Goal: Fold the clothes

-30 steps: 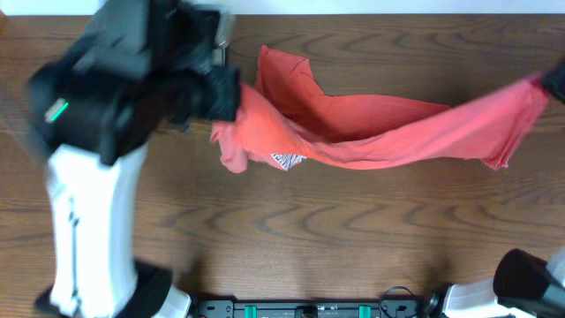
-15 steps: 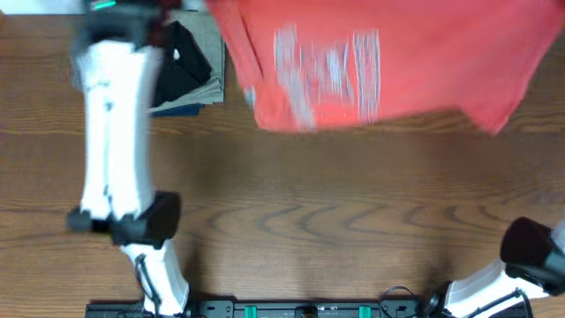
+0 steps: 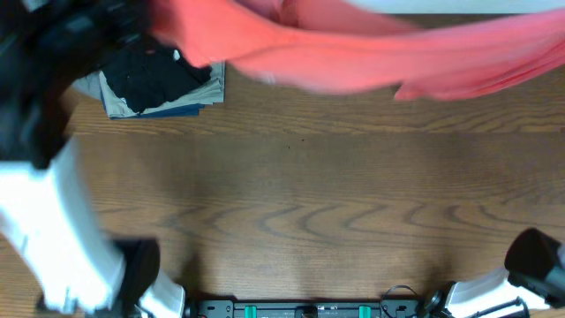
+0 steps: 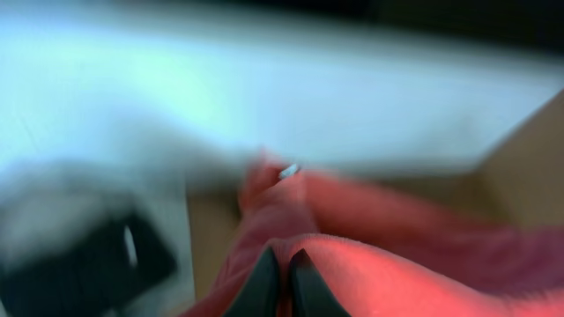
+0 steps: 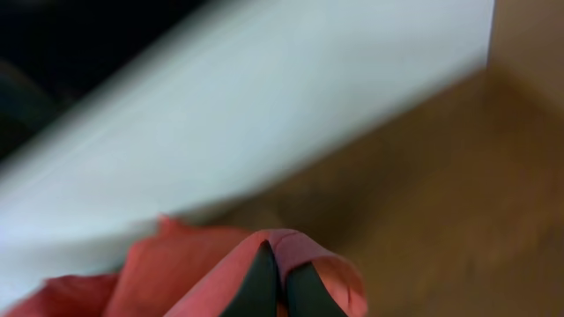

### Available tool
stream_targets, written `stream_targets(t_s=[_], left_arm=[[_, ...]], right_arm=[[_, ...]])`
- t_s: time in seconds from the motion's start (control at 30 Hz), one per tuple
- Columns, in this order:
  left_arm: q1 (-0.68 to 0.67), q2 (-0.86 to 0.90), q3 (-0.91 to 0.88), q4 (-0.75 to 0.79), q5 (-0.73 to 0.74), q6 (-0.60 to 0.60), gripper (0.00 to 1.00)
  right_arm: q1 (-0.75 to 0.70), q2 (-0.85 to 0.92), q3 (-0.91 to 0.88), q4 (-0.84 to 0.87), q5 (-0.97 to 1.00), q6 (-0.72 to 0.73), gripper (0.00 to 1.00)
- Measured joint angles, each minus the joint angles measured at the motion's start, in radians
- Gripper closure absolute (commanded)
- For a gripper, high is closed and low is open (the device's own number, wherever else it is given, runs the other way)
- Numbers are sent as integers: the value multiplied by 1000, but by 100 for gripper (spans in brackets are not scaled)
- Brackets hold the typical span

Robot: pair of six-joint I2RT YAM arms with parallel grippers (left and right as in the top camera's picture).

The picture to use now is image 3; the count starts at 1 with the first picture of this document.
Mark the beige folded garment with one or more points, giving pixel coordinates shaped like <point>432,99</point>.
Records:
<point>139,99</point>

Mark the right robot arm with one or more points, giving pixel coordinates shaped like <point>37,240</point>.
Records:
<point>532,279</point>

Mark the navy folded garment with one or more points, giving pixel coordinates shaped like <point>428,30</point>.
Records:
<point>186,106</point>

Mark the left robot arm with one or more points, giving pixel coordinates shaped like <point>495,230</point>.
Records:
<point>46,213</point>

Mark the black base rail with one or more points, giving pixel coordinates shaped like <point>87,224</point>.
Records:
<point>230,308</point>

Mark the red t-shirt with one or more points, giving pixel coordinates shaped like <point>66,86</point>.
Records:
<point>333,47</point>

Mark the black folded garment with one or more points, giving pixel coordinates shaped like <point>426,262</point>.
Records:
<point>151,65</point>

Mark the grey folded garment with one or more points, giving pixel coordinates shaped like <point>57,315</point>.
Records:
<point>89,85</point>

